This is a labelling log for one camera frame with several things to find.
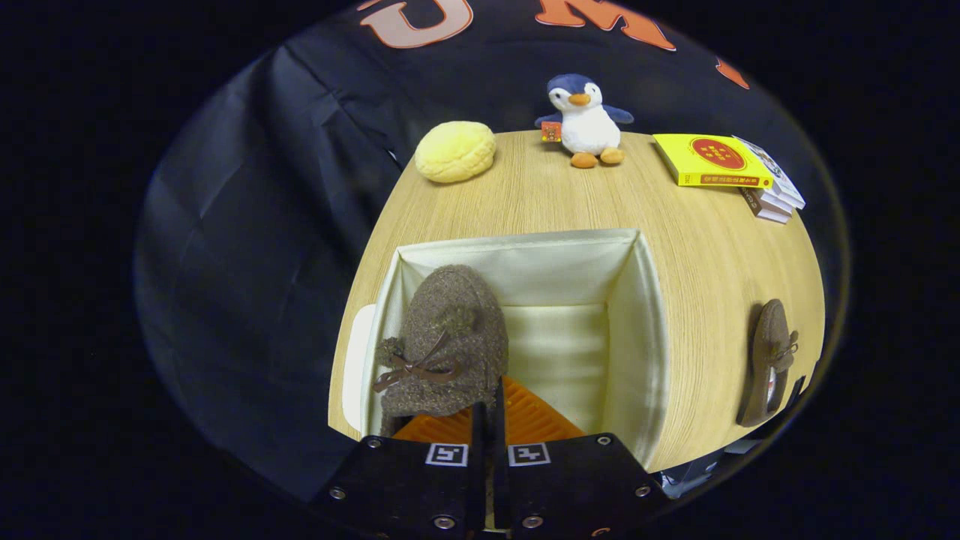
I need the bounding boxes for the white illustrated book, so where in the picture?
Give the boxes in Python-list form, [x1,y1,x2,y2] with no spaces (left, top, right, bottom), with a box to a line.
[731,135,807,211]

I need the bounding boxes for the penguin plush toy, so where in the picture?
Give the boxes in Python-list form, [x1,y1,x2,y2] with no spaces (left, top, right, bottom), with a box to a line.
[534,73,635,170]

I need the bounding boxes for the yellow bread bun toy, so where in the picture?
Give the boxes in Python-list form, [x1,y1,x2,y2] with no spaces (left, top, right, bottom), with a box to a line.
[414,121,497,185]

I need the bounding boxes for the brown-spined book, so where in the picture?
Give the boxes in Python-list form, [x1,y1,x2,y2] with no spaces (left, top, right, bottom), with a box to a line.
[739,187,792,224]

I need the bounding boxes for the black backdrop cloth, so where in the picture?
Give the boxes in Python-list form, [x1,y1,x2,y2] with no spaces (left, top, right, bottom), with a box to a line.
[135,0,758,503]

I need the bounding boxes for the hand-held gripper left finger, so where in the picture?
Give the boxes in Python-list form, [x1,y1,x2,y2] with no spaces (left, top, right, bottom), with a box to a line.
[311,403,488,538]

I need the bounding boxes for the yellow book with red circle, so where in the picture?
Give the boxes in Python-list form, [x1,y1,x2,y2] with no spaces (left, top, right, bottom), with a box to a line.
[652,133,775,188]

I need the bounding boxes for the brown fuzzy shoe with bow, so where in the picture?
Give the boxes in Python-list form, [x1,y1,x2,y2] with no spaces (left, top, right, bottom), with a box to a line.
[373,264,511,437]
[735,298,800,428]

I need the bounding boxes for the plain white book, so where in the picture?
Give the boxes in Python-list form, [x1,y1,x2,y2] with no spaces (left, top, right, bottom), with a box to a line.
[759,187,797,217]

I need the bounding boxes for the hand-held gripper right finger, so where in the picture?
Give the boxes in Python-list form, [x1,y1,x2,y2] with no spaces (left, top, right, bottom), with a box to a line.
[491,375,672,538]

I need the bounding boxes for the cream fabric storage box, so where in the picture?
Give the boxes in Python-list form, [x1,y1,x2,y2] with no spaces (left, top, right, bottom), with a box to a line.
[360,229,670,473]

